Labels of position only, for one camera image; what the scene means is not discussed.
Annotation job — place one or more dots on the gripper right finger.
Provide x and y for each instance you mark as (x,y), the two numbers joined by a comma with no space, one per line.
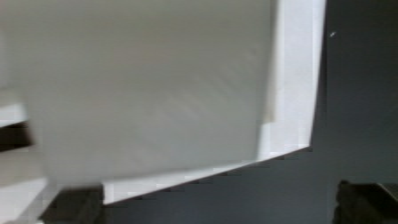
(366,203)

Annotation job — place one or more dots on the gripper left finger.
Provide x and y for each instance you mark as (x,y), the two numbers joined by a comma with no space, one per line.
(75,208)

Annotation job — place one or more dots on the white square tabletop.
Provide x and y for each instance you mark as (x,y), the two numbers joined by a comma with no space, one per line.
(27,186)

